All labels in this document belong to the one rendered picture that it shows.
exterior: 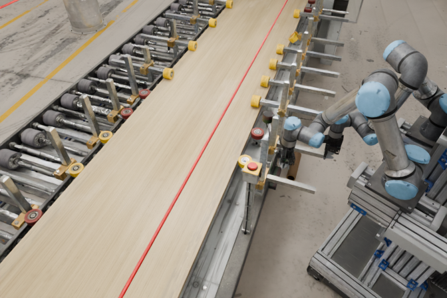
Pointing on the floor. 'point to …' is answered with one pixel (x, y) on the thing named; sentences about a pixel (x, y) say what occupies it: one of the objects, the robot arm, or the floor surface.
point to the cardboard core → (294, 167)
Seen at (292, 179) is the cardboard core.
